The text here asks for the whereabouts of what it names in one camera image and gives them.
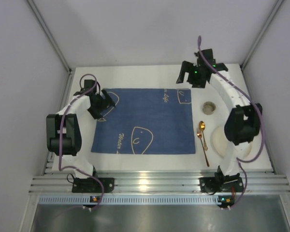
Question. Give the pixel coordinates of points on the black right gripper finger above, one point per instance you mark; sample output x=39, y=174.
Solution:
x=185, y=67
x=197, y=80

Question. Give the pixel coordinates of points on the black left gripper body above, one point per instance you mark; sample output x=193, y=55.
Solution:
x=102, y=102

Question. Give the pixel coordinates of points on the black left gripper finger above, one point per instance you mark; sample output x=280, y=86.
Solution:
x=97, y=112
x=108, y=100

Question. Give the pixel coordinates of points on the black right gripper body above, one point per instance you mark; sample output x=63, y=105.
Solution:
x=192, y=72

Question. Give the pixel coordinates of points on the small beige cup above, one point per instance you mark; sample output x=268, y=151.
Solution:
x=208, y=108

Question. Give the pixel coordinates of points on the blue cloth placemat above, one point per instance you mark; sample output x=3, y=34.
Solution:
x=148, y=121

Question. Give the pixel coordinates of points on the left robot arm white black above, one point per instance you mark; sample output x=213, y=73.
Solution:
x=63, y=134

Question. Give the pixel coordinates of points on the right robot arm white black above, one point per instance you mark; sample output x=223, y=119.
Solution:
x=243, y=123

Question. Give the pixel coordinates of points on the copper spoon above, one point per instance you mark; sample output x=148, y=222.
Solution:
x=202, y=127

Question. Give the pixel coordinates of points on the copper fork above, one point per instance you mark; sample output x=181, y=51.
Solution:
x=200, y=136

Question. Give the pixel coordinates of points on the white paper plate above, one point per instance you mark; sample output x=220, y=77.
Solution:
x=219, y=143

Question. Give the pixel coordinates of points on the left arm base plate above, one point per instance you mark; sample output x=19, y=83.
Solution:
x=90, y=185

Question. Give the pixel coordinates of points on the aluminium frame rail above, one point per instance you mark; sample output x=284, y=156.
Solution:
x=160, y=182

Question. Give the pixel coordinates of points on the slotted cable duct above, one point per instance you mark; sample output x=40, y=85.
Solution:
x=136, y=200

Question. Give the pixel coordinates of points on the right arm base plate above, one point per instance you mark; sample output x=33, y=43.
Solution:
x=211, y=186

